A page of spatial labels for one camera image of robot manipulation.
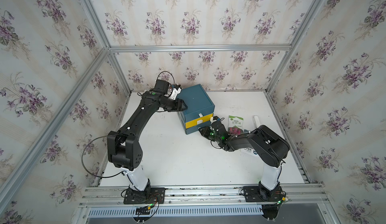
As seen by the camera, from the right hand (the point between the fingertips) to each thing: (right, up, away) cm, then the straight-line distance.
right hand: (200, 130), depth 94 cm
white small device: (+38, +5, +5) cm, 39 cm away
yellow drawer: (+1, +7, -5) cm, 9 cm away
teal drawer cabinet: (0, +14, -12) cm, 19 cm away
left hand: (-9, +14, -10) cm, 19 cm away
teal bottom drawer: (-3, +1, -3) cm, 4 cm away
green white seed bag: (+25, +2, +6) cm, 25 cm away
